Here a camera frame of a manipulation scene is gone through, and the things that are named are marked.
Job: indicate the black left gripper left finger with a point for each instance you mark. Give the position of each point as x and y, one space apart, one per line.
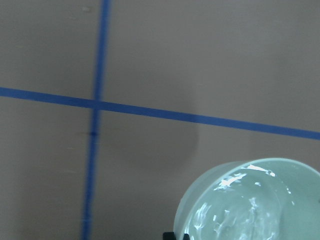
168 235

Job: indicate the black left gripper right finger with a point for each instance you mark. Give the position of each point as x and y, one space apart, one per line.
186 237

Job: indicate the light green ceramic bowl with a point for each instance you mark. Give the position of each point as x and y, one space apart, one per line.
264 199

